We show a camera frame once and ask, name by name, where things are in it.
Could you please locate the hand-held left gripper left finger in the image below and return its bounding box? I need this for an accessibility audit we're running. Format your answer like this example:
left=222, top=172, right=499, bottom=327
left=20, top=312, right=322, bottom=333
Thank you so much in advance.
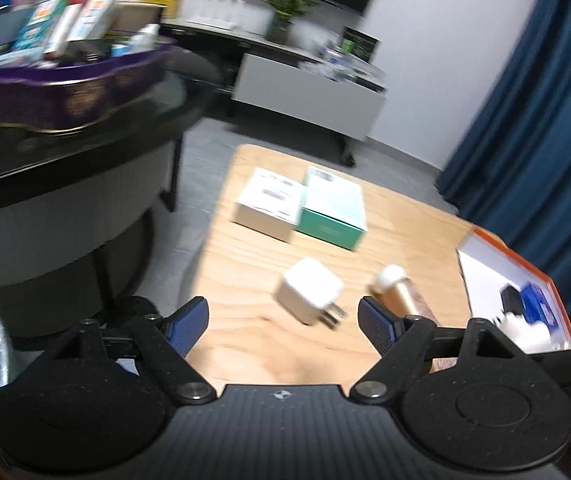
left=68, top=296, right=219, bottom=406

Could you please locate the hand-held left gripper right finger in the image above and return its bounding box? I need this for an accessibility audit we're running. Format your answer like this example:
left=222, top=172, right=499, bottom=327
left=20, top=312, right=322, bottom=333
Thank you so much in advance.
left=348, top=296, right=521, bottom=406

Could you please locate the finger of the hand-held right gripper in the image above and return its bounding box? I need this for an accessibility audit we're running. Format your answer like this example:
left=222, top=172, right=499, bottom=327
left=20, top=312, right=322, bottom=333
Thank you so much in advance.
left=499, top=285, right=525, bottom=317

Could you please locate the blue rectangular tin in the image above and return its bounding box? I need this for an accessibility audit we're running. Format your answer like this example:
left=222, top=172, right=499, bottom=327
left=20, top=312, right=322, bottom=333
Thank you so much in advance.
left=523, top=282, right=563, bottom=333

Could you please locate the white plug adapter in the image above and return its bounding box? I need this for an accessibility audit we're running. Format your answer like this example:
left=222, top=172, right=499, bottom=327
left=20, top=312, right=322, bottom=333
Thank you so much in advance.
left=498, top=310, right=553, bottom=353

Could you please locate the white square charger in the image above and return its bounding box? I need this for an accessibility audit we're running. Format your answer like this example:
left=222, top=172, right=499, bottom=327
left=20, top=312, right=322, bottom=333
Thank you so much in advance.
left=276, top=257, right=349, bottom=330

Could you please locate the teal bandage box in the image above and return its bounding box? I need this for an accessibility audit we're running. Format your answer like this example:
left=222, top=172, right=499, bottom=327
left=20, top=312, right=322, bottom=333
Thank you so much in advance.
left=295, top=166, right=369, bottom=252

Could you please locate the rose gold cosmetic tube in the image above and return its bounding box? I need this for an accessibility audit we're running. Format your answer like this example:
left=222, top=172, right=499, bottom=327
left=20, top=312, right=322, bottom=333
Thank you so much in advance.
left=368, top=264, right=461, bottom=373

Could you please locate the blue curtain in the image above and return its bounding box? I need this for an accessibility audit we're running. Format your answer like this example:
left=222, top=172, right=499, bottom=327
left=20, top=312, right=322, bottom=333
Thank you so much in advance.
left=438, top=0, right=571, bottom=341

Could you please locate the black glass table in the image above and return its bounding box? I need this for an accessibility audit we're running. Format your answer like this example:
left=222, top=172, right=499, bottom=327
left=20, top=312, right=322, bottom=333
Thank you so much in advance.
left=0, top=50, right=226, bottom=291

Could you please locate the clear plastic bag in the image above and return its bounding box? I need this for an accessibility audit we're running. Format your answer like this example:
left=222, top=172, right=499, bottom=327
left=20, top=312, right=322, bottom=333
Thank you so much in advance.
left=300, top=57, right=346, bottom=81

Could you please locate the purple ornate tray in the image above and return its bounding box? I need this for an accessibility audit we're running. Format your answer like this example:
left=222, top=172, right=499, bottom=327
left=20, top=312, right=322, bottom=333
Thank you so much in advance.
left=0, top=42, right=176, bottom=133

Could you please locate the green and black box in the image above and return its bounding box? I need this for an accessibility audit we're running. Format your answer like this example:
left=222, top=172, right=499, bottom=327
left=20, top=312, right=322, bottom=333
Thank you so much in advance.
left=340, top=25, right=381, bottom=63

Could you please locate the long low television stand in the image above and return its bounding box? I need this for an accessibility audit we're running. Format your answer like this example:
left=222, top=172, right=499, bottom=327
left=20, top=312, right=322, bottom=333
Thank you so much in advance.
left=160, top=10, right=389, bottom=166

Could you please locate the beige box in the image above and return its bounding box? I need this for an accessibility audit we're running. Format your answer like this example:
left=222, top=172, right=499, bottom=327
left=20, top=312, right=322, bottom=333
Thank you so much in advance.
left=116, top=2, right=166, bottom=33

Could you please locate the white router with antennas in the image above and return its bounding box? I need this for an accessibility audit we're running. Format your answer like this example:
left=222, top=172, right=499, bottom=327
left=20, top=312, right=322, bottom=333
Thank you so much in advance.
left=186, top=0, right=246, bottom=26

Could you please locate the yellow box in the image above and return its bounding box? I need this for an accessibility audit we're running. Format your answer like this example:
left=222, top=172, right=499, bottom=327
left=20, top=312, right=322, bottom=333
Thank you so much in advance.
left=143, top=0, right=184, bottom=18

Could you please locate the pile of small medicine boxes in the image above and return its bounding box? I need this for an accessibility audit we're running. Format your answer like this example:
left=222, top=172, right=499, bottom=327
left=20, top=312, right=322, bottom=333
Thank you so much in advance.
left=0, top=0, right=161, bottom=68

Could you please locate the potted plant in glass vase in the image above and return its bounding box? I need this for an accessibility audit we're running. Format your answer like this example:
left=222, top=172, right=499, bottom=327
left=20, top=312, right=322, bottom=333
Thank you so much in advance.
left=258, top=0, right=326, bottom=46

